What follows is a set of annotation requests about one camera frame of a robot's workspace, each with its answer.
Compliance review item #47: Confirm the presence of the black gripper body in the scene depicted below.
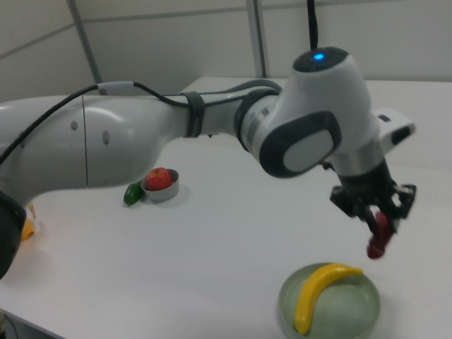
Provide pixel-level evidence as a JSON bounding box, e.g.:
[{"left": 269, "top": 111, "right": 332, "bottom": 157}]
[{"left": 330, "top": 160, "right": 418, "bottom": 220}]

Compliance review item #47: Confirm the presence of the red chili pepper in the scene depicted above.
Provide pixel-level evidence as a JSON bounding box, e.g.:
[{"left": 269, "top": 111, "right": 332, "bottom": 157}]
[{"left": 366, "top": 210, "right": 393, "bottom": 261}]

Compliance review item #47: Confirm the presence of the green plastic plate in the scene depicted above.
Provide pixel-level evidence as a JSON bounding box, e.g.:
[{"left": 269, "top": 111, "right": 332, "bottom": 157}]
[{"left": 278, "top": 261, "right": 381, "bottom": 339}]

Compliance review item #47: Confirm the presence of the yellow banana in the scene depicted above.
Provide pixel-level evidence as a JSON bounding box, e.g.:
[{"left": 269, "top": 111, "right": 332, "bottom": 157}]
[{"left": 294, "top": 263, "right": 364, "bottom": 335}]

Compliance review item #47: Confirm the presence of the black pole with clamp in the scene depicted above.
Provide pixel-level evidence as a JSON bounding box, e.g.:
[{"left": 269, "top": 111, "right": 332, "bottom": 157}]
[{"left": 305, "top": 0, "right": 319, "bottom": 49}]

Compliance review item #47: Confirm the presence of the small metal bowl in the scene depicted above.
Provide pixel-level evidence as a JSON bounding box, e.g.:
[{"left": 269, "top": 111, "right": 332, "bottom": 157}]
[{"left": 140, "top": 168, "right": 180, "bottom": 203}]

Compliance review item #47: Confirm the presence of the red apple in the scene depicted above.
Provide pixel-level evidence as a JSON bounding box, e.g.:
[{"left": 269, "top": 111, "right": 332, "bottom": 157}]
[{"left": 145, "top": 167, "right": 173, "bottom": 192}]

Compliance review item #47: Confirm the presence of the green cucumber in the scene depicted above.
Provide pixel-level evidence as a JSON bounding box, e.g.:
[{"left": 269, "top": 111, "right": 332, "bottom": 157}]
[{"left": 123, "top": 182, "right": 144, "bottom": 206}]

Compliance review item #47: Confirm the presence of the orange plush toy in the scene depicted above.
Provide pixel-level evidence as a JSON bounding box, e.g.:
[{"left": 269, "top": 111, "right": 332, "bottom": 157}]
[{"left": 20, "top": 203, "right": 40, "bottom": 242}]

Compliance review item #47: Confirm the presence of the grey metal frame post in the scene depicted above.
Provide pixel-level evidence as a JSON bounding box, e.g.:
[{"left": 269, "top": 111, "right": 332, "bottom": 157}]
[
  {"left": 66, "top": 0, "right": 108, "bottom": 95},
  {"left": 246, "top": 0, "right": 268, "bottom": 77}
]

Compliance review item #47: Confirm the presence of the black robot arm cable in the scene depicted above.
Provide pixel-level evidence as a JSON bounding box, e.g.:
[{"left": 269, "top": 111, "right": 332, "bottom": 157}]
[{"left": 0, "top": 80, "right": 283, "bottom": 167}]

